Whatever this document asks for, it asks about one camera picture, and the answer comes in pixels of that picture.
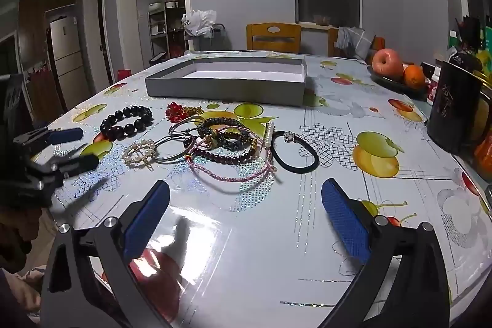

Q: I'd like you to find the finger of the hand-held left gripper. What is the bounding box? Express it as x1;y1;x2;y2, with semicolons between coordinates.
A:
13;127;84;150
27;154;100;183

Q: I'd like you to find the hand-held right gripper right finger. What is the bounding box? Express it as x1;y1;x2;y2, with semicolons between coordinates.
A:
321;178;452;328

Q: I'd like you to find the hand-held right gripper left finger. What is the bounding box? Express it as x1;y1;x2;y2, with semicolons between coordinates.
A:
40;180;172;328

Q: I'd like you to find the black bead bracelet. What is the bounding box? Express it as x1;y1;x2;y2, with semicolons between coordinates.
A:
99;106;153;141

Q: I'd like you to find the round pearl hair clip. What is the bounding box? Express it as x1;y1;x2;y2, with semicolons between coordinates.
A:
122;139;157;172

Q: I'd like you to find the large silver bangle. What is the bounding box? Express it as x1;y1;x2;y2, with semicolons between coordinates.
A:
153;133;196;163

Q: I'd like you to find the black hair tie with pearls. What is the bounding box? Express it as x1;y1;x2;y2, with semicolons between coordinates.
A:
263;122;319;174

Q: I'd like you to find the pink cord bracelet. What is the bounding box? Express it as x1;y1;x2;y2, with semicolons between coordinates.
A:
187;128;277;183

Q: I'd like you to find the dark red bead bracelet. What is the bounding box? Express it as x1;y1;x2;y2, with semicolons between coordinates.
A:
191;144;257;166

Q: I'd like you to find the thin silver bangle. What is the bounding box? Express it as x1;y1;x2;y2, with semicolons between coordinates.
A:
169;115;205;136

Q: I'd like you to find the red bead charm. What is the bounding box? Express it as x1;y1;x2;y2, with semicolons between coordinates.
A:
165;102;204;122

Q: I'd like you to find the dark bracelet with gold beads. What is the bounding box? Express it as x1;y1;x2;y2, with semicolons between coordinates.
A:
208;128;255;154

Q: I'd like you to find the sparkly dark bead bracelet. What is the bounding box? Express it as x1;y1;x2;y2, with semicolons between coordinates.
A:
198;117;247;138

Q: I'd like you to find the grey shallow cardboard tray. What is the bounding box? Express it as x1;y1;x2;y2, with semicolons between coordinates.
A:
145;57;309;107

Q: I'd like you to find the fruit print tablecloth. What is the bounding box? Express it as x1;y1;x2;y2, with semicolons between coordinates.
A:
31;50;492;328

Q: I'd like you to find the white refrigerator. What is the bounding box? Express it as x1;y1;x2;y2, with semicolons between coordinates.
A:
48;16;91;106

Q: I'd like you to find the metal shelf rack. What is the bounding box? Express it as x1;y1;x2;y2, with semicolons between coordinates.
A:
148;1;187;61

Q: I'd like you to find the dark fruit plate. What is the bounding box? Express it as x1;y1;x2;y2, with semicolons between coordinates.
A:
367;65;433;99

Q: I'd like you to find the black mug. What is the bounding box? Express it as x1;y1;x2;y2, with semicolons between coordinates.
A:
427;60;486;154

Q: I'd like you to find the orange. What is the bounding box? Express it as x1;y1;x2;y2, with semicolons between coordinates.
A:
403;65;427;89

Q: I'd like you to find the red apple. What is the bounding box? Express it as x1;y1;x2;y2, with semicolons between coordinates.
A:
371;49;404;81

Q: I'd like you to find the white plastic bag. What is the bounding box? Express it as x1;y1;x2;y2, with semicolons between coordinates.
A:
181;10;217;37

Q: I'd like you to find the wooden chair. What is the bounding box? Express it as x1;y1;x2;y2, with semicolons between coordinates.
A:
327;27;347;57
246;22;302;54

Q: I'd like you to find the grey cloth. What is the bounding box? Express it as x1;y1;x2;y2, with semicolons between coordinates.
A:
337;26;375;60

